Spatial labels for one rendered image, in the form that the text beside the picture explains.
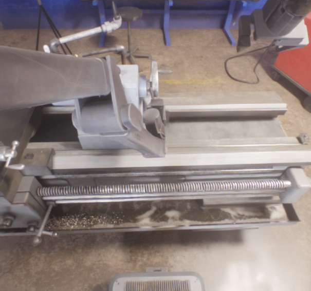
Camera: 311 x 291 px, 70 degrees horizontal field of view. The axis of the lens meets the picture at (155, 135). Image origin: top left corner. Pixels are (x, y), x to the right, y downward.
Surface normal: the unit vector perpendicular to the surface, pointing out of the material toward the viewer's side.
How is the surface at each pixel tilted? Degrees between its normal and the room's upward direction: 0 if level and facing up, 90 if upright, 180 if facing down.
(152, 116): 14
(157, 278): 0
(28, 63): 74
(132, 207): 0
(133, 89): 82
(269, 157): 36
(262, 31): 30
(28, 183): 0
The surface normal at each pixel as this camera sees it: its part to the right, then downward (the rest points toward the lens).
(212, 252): 0.02, -0.65
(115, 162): 0.04, -0.08
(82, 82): 0.98, 0.00
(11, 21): 0.04, 0.76
